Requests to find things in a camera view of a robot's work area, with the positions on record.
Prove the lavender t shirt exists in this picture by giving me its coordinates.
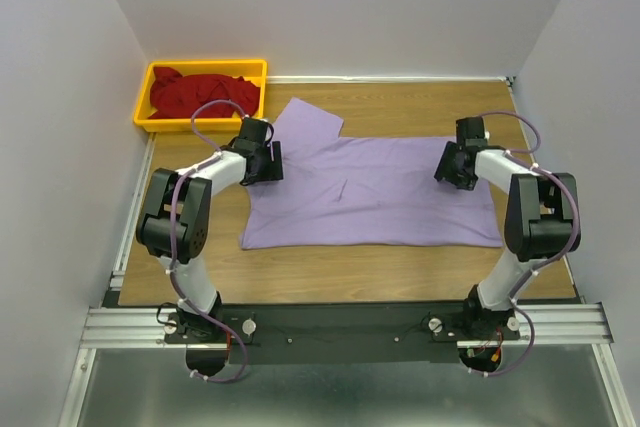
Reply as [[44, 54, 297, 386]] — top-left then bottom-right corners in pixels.
[[240, 98, 502, 250]]

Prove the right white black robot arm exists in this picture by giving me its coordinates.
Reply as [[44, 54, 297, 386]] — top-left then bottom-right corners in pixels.
[[428, 116, 581, 340]]

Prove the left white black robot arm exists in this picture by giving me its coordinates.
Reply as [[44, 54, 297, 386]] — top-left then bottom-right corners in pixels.
[[135, 117, 284, 342]]

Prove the yellow plastic bin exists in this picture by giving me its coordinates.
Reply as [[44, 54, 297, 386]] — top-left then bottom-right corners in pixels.
[[133, 59, 267, 133]]

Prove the red t shirt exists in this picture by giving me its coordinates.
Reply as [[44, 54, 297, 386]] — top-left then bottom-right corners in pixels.
[[149, 66, 261, 119]]

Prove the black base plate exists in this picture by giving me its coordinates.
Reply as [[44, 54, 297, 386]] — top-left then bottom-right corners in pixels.
[[156, 301, 520, 369]]

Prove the left side aluminium rail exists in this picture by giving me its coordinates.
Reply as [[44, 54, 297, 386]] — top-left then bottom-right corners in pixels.
[[101, 134, 156, 308]]

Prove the aluminium frame rail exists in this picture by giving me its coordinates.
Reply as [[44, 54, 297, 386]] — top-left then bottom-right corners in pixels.
[[80, 304, 613, 349]]

